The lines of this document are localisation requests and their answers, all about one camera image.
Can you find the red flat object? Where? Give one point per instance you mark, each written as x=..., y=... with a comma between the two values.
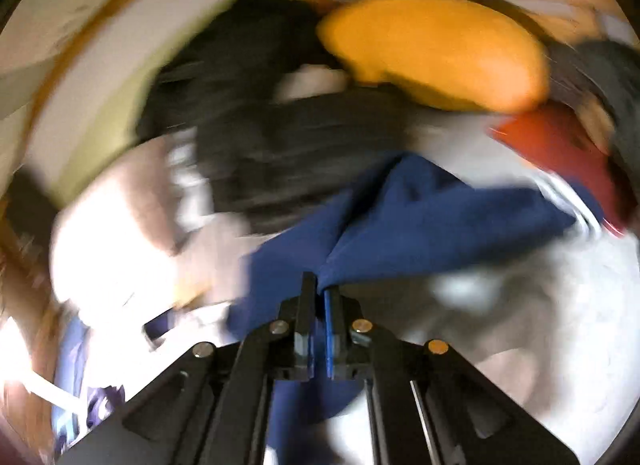
x=555, y=145

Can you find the white and navy varsity jacket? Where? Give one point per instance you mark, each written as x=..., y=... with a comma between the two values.
x=425, y=215

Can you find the black puffer jacket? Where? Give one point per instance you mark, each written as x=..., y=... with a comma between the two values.
x=280, y=145

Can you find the yellow long pillow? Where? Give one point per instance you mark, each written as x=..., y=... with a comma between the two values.
x=440, y=50

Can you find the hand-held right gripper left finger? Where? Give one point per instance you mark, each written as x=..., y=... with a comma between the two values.
x=306, y=325

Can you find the white desk lamp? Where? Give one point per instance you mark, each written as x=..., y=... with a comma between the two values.
x=50, y=387

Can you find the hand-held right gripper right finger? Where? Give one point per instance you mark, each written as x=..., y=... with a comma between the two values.
x=330, y=335

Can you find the dark cloth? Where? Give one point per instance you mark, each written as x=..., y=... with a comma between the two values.
x=600, y=80

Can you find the pink printed pillow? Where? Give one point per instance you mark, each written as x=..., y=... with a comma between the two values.
x=130, y=245

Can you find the blue printed cushion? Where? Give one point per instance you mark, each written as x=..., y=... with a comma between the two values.
x=70, y=375

